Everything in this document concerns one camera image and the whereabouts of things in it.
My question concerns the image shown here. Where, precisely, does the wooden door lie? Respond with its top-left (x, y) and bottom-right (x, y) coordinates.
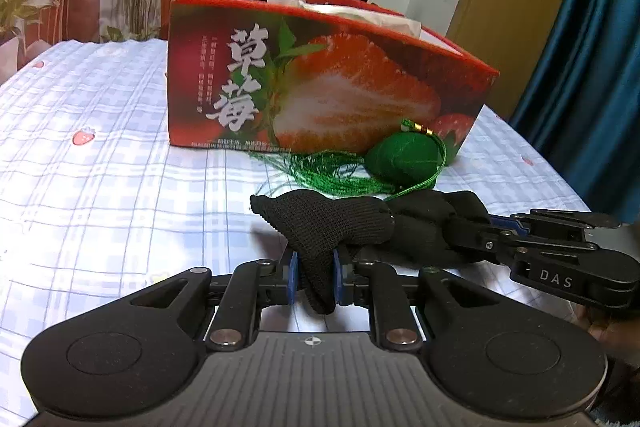
top-left (445, 0), bottom-right (586, 120)

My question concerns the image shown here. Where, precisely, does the person's right hand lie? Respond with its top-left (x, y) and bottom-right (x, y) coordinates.
top-left (575, 302), bottom-right (640, 358)

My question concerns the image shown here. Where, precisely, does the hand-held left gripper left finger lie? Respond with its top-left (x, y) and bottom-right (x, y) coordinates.
top-left (127, 252), bottom-right (301, 353)

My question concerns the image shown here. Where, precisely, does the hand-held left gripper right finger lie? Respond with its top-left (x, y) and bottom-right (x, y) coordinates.
top-left (332, 249), bottom-right (506, 353)

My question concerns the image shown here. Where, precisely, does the teal curtain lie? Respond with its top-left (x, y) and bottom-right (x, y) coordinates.
top-left (510, 0), bottom-right (640, 225)

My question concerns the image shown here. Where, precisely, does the green tasselled sachet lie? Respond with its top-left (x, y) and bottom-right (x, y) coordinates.
top-left (248, 119), bottom-right (448, 202)

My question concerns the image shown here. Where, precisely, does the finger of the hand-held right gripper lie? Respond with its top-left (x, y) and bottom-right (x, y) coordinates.
top-left (489, 209), bottom-right (623, 238)
top-left (446, 192), bottom-right (596, 265)

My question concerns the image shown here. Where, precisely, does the red strawberry print cardboard box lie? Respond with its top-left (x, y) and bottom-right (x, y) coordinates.
top-left (165, 0), bottom-right (501, 168)

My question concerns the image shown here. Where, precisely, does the checked tablecloth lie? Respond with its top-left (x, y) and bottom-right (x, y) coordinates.
top-left (0, 38), bottom-right (640, 427)

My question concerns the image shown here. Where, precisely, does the crumpled white plastic bag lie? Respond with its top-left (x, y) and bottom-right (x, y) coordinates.
top-left (267, 0), bottom-right (426, 40)

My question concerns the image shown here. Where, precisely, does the black knit cloth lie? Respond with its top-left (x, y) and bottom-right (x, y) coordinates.
top-left (249, 189), bottom-right (493, 315)

